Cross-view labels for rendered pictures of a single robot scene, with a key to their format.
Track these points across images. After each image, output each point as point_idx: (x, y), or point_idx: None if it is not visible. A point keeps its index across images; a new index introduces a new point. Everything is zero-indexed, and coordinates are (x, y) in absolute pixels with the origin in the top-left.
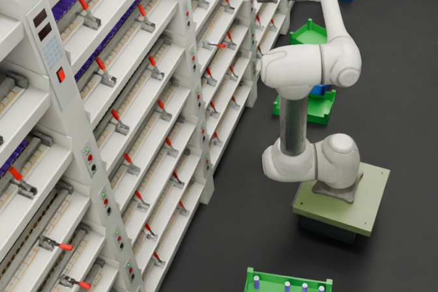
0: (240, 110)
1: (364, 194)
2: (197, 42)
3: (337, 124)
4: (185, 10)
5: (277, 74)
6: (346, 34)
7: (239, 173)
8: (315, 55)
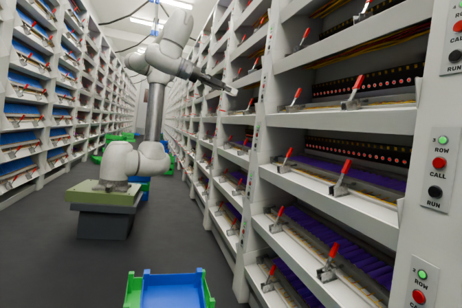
0: (225, 235)
1: (91, 185)
2: (237, 111)
3: (111, 295)
4: (225, 66)
5: None
6: (136, 53)
7: (195, 239)
8: None
